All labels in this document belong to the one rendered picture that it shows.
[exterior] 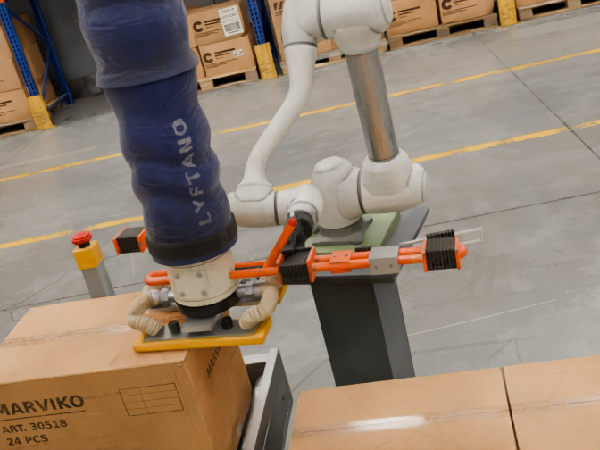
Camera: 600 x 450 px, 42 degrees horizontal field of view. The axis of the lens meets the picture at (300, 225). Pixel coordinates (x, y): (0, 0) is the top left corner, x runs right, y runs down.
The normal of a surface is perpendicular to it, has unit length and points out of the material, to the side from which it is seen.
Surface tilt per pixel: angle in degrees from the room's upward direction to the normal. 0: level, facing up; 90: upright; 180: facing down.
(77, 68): 90
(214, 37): 94
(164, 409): 90
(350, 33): 106
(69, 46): 90
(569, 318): 0
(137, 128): 75
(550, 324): 0
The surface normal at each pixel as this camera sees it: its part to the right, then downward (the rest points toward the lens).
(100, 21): -0.46, 0.19
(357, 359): -0.35, 0.44
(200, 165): 0.59, -0.16
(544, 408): -0.22, -0.89
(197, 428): -0.12, 0.42
